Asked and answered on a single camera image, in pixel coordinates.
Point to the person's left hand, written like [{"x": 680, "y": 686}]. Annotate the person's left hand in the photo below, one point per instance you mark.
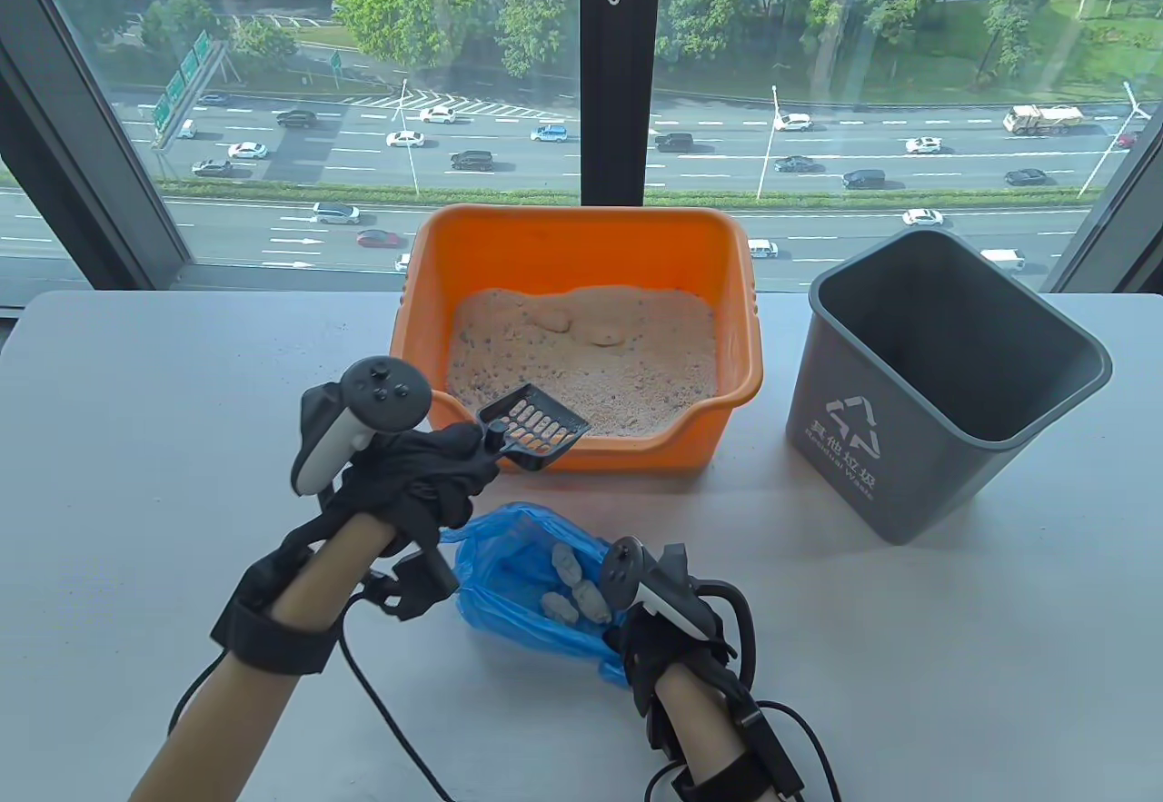
[{"x": 418, "y": 484}]

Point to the person's right hand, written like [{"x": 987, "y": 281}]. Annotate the person's right hand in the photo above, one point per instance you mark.
[{"x": 672, "y": 652}]

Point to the gray cat litter clump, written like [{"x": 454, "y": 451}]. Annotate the gray cat litter clump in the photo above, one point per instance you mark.
[
  {"x": 591, "y": 600},
  {"x": 552, "y": 321},
  {"x": 607, "y": 336},
  {"x": 565, "y": 563},
  {"x": 556, "y": 608}
]

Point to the black slotted litter scoop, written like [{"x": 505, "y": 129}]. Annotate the black slotted litter scoop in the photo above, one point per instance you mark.
[{"x": 531, "y": 452}]

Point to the blue plastic bag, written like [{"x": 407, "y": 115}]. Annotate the blue plastic bag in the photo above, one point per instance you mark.
[{"x": 509, "y": 566}]

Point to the beige cat litter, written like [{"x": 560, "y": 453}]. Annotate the beige cat litter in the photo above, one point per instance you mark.
[{"x": 627, "y": 384}]

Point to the person's right forearm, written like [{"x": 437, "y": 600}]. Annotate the person's right forearm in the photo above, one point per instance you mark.
[{"x": 700, "y": 725}]

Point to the person's left forearm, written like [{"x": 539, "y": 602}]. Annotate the person's left forearm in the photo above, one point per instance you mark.
[{"x": 227, "y": 720}]

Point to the orange plastic litter box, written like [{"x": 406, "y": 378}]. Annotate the orange plastic litter box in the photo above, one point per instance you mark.
[{"x": 581, "y": 243}]

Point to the black white right controller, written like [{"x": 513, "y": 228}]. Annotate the black white right controller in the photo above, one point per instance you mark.
[{"x": 663, "y": 589}]

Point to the black white controller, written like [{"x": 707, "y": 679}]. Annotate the black white controller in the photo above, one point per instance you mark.
[
  {"x": 663, "y": 589},
  {"x": 382, "y": 393}
]

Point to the black white left controller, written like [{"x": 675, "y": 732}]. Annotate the black white left controller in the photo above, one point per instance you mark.
[{"x": 382, "y": 393}]

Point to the gray plastic trash bin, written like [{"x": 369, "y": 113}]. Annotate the gray plastic trash bin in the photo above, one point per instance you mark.
[{"x": 909, "y": 475}]

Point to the green road sign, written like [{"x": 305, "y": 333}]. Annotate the green road sign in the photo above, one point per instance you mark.
[{"x": 189, "y": 66}]

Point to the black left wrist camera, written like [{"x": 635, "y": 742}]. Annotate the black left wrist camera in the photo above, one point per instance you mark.
[{"x": 418, "y": 579}]

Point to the black window frame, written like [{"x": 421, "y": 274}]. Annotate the black window frame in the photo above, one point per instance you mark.
[{"x": 620, "y": 66}]

